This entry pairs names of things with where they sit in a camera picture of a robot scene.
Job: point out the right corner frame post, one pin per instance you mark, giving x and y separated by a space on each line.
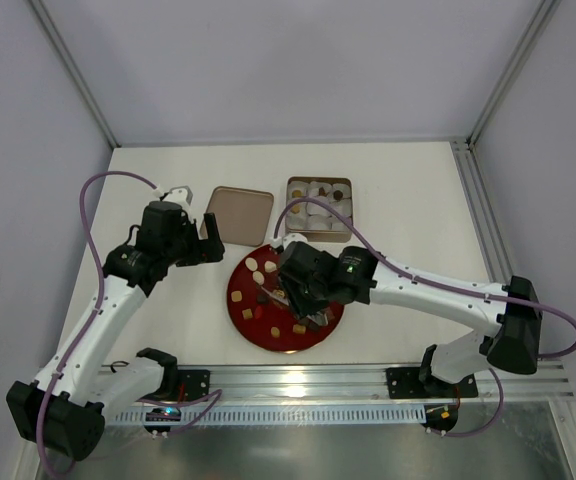
519 56

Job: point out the red round tray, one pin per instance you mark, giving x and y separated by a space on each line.
257 331

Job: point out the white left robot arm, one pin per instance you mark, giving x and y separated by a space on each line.
66 406

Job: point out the dark striped cube chocolate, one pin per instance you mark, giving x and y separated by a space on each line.
314 326

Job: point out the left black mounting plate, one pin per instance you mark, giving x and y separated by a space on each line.
192 384

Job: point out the white swirl oval chocolate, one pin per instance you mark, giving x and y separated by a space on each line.
258 277

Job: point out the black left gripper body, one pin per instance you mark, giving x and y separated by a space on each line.
201 248

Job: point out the gold square tin box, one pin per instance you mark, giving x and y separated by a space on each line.
326 219

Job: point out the corner frame post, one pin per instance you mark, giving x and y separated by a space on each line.
519 56
51 31

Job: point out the white triangular chocolate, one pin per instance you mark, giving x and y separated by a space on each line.
270 267

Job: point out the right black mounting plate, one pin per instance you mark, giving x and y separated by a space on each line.
405 383

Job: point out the left corner frame post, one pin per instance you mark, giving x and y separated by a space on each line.
51 31

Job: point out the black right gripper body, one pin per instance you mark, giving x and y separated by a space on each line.
299 293

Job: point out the aluminium right side rail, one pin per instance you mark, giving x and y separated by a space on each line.
483 210

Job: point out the gold ridged barrel chocolate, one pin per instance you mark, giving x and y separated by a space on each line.
298 329

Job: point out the gold square tin lid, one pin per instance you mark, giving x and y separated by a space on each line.
242 215

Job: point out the black mounting plate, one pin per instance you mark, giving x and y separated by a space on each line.
192 384
405 383

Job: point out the aluminium rail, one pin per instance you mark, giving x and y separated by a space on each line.
483 210
342 382

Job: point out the aluminium front rail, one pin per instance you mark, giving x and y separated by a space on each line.
342 382

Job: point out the tan square chocolate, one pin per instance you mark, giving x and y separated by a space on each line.
236 296

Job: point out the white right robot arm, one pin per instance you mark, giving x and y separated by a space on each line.
369 278

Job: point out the slotted white cable duct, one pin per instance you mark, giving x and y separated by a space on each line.
230 414

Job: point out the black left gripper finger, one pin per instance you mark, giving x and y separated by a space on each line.
210 227
213 250

